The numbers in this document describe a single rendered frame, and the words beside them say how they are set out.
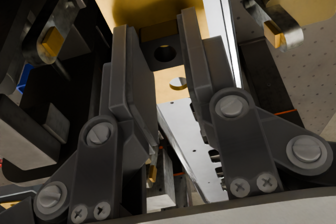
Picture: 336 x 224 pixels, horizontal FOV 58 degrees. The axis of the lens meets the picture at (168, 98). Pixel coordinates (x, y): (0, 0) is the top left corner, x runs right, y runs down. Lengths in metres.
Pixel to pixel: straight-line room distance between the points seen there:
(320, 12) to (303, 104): 0.82
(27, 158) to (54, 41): 0.14
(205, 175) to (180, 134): 0.24
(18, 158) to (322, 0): 0.42
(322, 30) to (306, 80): 0.22
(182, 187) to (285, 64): 0.51
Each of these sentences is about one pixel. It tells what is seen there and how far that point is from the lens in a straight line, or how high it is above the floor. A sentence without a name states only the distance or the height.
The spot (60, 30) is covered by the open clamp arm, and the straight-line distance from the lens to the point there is 0.42.
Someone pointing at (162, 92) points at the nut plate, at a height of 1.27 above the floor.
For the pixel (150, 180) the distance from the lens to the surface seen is 0.66.
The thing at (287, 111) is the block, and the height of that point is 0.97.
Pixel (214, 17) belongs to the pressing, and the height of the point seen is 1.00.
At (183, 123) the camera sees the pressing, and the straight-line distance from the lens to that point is 0.66.
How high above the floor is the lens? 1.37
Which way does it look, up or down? 39 degrees down
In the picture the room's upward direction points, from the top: 175 degrees clockwise
